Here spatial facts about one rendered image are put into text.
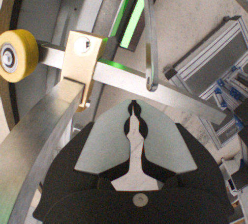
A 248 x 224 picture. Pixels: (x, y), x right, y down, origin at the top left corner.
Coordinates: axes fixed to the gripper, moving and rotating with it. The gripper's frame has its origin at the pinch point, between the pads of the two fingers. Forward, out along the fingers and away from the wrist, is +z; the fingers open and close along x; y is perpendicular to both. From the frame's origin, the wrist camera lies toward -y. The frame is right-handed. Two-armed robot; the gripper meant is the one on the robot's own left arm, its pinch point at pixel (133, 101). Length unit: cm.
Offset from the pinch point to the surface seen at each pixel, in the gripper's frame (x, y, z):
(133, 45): 0.8, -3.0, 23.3
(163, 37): 28, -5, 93
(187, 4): 47, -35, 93
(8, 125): -27.3, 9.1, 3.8
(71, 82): -8.8, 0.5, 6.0
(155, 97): 4.1, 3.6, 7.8
